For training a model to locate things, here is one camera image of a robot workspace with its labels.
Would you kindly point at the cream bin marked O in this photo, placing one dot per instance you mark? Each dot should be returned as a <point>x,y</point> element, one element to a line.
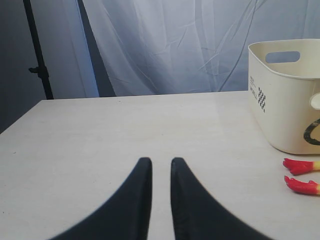
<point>284,93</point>

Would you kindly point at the large yellow rubber chicken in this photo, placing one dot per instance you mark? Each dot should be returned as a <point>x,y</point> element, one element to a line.
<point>298,168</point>

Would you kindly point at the black light stand pole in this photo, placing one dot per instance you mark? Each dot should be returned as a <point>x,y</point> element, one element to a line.
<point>41,68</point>

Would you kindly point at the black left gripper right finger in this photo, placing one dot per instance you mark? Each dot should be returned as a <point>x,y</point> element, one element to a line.
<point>197,215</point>

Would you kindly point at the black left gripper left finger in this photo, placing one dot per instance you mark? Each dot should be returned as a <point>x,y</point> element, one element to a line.
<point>125,215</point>

